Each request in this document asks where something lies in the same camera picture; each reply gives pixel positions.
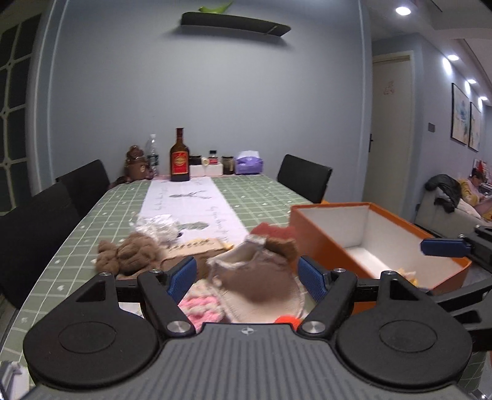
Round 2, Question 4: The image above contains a brown bottle red label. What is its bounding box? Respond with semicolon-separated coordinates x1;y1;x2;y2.
170;128;190;182

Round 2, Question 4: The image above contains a black jacket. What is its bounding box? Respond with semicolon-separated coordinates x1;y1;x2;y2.
425;174;462;212

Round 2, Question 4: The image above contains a white rectangular box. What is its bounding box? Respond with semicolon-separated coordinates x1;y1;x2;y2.
190;163;224;178

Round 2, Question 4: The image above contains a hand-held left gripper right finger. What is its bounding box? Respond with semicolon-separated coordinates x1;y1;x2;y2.
298;256;429;341

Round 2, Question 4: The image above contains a cream door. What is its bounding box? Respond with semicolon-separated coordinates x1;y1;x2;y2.
372;54;414;224

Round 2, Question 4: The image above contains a brown knitted plush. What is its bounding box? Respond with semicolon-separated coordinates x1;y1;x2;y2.
96;232;170;275

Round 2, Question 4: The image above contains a green leaf ornament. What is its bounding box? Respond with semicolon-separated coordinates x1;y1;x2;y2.
198;1;233;13

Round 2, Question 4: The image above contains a white table runner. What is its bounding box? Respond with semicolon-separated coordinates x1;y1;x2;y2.
140;176;250;250

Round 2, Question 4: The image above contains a grey sofa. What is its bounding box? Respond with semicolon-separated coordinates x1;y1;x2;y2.
415;188;492;239

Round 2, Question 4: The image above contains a red brown plush toy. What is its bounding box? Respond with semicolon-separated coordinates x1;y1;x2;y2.
250;222;298;256

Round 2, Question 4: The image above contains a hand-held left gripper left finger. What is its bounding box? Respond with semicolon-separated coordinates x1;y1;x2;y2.
75;256;197;339

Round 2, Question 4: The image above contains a black wall air conditioner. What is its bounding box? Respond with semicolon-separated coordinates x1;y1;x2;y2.
181;11;291;37

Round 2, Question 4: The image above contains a purple tissue pack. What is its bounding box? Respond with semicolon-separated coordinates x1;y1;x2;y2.
234;151;265;175

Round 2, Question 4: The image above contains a clear water bottle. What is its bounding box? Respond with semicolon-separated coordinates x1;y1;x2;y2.
145;134;159;178

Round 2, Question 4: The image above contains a framed wall picture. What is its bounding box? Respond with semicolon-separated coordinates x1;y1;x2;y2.
450;82;470;146
468;102;482;152

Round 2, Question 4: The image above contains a small wooden box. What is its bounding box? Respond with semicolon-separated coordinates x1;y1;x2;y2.
159;237;231;275

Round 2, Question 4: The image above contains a black chair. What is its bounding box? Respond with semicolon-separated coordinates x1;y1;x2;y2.
0;182;81;308
277;154;333;204
56;159;111;216

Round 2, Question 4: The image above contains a glass panel door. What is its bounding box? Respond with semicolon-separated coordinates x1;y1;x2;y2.
0;11;43;214

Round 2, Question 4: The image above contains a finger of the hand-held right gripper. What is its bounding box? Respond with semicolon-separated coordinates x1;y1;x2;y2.
425;285;492;327
421;227;492;262

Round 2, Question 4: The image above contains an orange cardboard box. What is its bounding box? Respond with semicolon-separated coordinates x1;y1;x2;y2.
289;202;473;315

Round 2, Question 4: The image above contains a crumpled clear plastic wrap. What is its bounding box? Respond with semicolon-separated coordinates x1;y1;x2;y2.
134;215;183;243

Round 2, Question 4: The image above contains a pink knitted piece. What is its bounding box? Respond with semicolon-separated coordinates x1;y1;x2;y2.
177;282;231;333

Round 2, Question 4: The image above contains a brown bear figure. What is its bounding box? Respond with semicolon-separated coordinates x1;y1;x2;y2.
115;145;154;189

